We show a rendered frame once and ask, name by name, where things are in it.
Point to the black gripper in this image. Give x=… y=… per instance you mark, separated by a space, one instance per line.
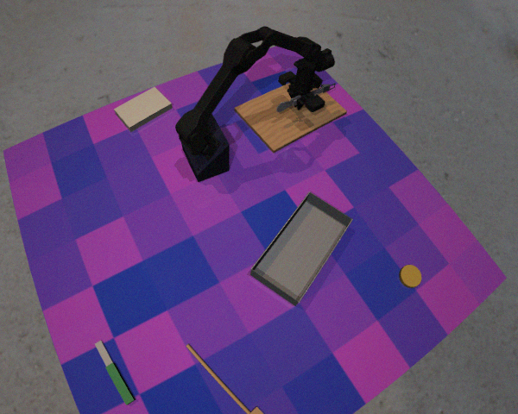
x=299 y=86

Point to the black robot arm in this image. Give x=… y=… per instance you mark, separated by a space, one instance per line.
x=239 y=56

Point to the brown wooden board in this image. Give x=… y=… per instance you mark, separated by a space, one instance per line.
x=280 y=129

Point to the tan round disc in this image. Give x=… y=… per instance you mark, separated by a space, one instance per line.
x=410 y=276

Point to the tan flat rectangular board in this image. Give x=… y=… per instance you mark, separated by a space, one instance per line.
x=143 y=109

